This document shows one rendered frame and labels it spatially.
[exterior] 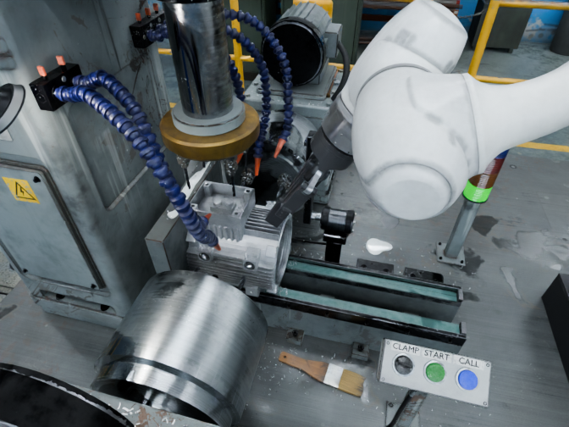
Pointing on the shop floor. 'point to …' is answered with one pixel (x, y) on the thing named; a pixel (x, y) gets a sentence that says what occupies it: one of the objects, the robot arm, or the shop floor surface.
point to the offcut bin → (511, 28)
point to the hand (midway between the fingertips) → (279, 211)
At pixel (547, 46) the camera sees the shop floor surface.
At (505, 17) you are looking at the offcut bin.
